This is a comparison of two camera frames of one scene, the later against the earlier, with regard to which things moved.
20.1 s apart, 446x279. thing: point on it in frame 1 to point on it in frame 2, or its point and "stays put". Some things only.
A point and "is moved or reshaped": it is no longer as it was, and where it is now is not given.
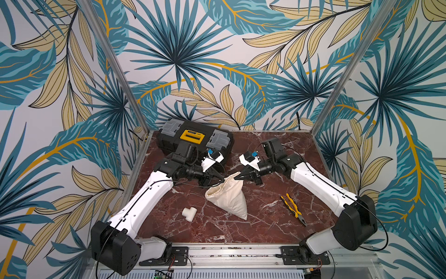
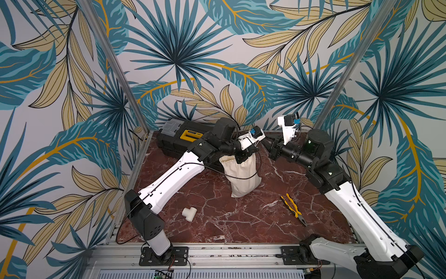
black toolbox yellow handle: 175,131 stays put
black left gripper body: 203,177 to 241,154
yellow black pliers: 296,213 stays put
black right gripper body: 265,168 to 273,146
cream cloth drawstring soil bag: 229,194 is moved or reshaped
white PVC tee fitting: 189,213 stays put
